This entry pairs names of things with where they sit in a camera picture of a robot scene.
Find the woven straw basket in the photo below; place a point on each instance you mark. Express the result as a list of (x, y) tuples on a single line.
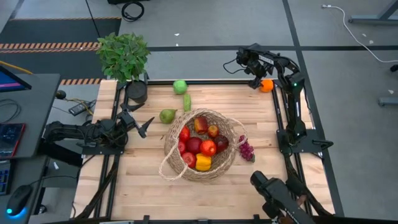
[(202, 174)]

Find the dark red plum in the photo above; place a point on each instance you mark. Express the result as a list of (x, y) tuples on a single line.
[(220, 143)]

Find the black mat hazard stripes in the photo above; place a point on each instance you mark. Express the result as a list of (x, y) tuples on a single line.
[(62, 31)]

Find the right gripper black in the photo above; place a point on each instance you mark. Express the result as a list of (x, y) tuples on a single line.
[(257, 69)]

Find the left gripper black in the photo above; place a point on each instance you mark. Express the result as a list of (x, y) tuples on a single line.
[(134, 124)]

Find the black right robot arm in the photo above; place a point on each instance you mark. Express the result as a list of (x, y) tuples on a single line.
[(293, 105)]

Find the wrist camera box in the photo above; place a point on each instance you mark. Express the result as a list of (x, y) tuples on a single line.
[(126, 117), (244, 55)]

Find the black keyboard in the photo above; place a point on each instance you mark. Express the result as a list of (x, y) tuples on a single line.
[(3, 180)]

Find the wooden desk grey legs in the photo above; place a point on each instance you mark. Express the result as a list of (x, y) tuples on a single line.
[(367, 21)]

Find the green cucumber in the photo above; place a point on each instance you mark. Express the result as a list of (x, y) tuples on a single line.
[(186, 102)]

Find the black plant pot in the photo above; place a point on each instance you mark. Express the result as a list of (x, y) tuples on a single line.
[(136, 91)]

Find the dark red pomegranate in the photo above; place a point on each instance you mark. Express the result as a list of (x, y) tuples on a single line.
[(193, 145)]

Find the red brown apple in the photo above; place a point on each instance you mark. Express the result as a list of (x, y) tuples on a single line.
[(213, 130)]

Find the black caster wheel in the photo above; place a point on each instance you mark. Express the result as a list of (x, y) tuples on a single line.
[(394, 68)]

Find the green apple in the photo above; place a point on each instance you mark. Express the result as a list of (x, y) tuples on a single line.
[(180, 87)]

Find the purple grape bunch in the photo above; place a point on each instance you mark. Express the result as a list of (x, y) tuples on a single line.
[(246, 151)]

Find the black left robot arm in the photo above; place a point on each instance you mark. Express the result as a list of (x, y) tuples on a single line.
[(71, 132)]

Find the orange fruit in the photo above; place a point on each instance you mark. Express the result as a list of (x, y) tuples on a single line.
[(267, 86)]

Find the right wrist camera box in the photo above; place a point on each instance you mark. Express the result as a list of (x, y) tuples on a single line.
[(244, 55)]

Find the red yellow mango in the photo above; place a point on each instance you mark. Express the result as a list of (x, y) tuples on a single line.
[(201, 124)]

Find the green leafy plant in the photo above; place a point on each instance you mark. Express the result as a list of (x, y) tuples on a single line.
[(122, 57)]

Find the red edged tablet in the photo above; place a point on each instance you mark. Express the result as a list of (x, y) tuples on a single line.
[(11, 137)]

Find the grey desk foot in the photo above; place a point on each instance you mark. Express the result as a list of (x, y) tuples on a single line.
[(388, 101)]

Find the dark grey desk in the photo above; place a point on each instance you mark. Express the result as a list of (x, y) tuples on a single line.
[(37, 102)]

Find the black round knob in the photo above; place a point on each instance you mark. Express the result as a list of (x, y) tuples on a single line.
[(60, 94)]

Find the computer monitor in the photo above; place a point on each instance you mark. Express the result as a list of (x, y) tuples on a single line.
[(9, 82)]

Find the black power adapter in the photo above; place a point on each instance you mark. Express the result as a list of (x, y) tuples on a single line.
[(79, 108)]

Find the bright red apple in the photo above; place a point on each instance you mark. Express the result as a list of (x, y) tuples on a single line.
[(189, 159)]

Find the yellow bell pepper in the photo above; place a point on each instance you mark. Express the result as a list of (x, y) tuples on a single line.
[(203, 161)]

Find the green pear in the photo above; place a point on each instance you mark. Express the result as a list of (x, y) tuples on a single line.
[(167, 116)]

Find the orange red tomato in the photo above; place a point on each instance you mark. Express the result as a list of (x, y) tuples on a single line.
[(207, 147)]

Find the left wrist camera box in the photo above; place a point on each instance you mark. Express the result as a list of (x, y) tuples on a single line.
[(126, 117)]

